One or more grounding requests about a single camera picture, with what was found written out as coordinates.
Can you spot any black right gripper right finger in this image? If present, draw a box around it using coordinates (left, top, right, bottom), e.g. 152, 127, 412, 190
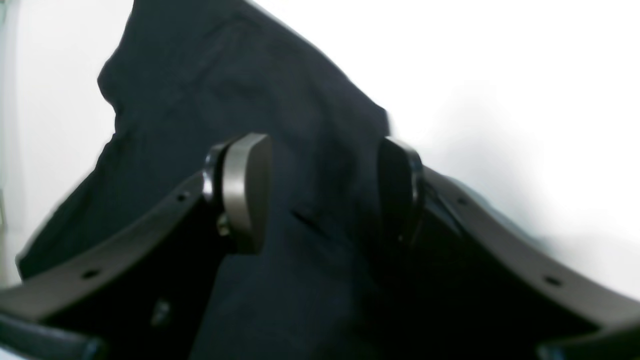
377, 136, 640, 360

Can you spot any black T-shirt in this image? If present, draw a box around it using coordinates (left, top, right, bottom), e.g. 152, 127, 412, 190
17, 0, 431, 360

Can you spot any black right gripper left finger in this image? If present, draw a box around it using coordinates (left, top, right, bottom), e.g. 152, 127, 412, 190
0, 133, 272, 360

